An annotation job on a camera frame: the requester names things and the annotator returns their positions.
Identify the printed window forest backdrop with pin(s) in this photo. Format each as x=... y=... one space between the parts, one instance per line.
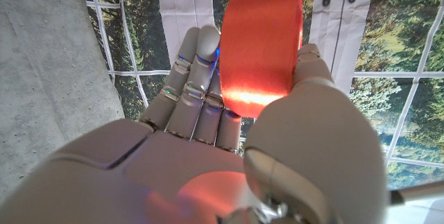
x=399 y=43

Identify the orange satin ribbon roll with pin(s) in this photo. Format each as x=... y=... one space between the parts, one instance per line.
x=256 y=43

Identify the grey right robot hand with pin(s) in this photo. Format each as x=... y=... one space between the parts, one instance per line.
x=173 y=168

